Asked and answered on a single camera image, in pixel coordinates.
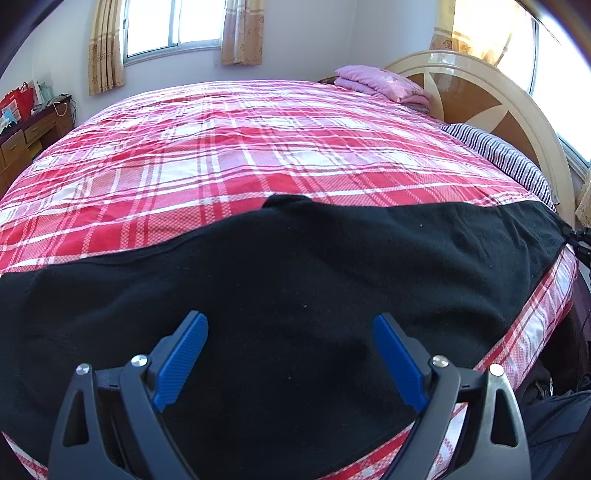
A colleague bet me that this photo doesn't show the black pants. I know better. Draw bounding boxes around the black pants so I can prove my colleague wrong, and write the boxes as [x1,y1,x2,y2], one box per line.
[1,196,570,479]

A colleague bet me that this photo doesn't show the red plaid bed cover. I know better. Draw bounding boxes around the red plaid bed cover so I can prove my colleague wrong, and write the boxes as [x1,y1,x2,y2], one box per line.
[0,79,581,480]

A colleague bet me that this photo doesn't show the folded pink blanket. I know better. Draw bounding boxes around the folded pink blanket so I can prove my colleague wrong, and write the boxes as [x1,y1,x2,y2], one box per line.
[335,65,431,113]

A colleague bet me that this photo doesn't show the cream wooden headboard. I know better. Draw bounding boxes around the cream wooden headboard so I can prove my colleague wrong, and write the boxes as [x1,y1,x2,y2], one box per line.
[386,50,575,224]

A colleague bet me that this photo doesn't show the left beige curtain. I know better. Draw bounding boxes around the left beige curtain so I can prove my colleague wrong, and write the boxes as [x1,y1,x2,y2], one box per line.
[88,0,125,96]

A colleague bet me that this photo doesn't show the dark blue person clothing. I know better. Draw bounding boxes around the dark blue person clothing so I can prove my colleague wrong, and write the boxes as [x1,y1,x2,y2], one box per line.
[512,354,591,480]

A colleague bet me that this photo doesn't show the beige curtain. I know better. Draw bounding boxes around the beige curtain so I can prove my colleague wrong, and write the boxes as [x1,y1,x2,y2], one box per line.
[88,0,125,96]
[221,0,266,66]

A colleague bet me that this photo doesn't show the red gift bag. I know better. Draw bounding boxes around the red gift bag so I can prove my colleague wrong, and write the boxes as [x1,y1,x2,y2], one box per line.
[0,83,35,122]

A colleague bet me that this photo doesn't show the striped pillow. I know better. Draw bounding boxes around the striped pillow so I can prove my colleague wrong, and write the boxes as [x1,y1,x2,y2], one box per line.
[441,123,556,211]

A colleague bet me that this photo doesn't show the right beige curtain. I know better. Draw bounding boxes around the right beige curtain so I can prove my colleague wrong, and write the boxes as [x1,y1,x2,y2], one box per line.
[221,0,266,66]

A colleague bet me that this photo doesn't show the window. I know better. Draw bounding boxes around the window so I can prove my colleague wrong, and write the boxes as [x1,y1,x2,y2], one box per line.
[123,0,225,65]

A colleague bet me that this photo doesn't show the wooden desk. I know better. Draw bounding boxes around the wooden desk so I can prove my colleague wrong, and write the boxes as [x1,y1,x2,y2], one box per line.
[0,94,75,196]

